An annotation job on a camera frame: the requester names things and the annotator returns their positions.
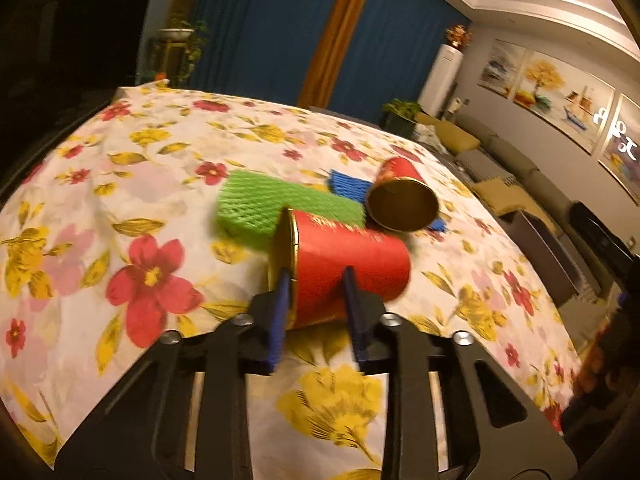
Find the patterned cushion far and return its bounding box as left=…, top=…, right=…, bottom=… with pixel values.
left=454, top=150, right=516, bottom=185

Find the flower ornament on conditioner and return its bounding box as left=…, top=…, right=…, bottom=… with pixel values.
left=445, top=24, right=472, bottom=51

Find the middle sailboat painting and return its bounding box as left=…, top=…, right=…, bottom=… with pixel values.
left=512, top=50, right=615, bottom=155

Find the floral tablecloth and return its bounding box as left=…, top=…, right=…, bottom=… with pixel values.
left=1, top=82, right=580, bottom=469

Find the blue foam fruit net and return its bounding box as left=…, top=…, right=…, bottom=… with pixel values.
left=329, top=170, right=446, bottom=232

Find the red paper cup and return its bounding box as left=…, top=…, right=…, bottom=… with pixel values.
left=364, top=156, right=439, bottom=233
left=268, top=208, right=411, bottom=330

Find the grey sectional sofa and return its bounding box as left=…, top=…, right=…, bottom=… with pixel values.
left=445, top=114, right=614, bottom=300

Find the green foam fruit net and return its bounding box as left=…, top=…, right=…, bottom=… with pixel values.
left=216, top=170, right=366, bottom=243

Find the white standing air conditioner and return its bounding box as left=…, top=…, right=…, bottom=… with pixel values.
left=418, top=44, right=463, bottom=116

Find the black television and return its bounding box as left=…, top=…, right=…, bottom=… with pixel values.
left=1, top=0, right=150, bottom=119

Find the potted green plant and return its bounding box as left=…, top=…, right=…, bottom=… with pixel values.
left=382, top=99, right=422, bottom=139

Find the right calligraphy painting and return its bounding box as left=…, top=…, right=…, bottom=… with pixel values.
left=599, top=93, right=640, bottom=204

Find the yellow square cushion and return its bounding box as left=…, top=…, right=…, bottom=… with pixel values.
left=471, top=179, right=561, bottom=234

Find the orange curtain strip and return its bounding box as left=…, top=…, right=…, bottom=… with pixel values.
left=297, top=0, right=367, bottom=108

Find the yellow cushion far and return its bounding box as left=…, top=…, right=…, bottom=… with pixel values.
left=414, top=112, right=480, bottom=155

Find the plant on wooden stand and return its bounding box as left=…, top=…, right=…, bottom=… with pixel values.
left=148, top=15, right=208, bottom=88

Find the white cloth on sofa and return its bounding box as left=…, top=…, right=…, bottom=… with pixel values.
left=412, top=124, right=442, bottom=152

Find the left landscape painting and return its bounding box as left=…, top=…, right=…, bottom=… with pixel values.
left=478, top=39, right=527, bottom=98

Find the blue curtain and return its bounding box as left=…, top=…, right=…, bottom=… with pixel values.
left=189, top=0, right=471, bottom=122

